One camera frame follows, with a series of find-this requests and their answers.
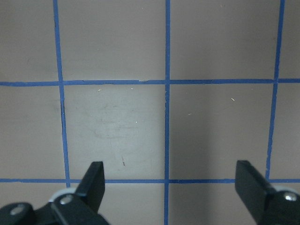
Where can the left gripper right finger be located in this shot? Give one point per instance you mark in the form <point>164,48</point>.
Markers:
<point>267,204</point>

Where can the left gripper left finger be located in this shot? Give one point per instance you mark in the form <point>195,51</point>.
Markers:
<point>81,207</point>

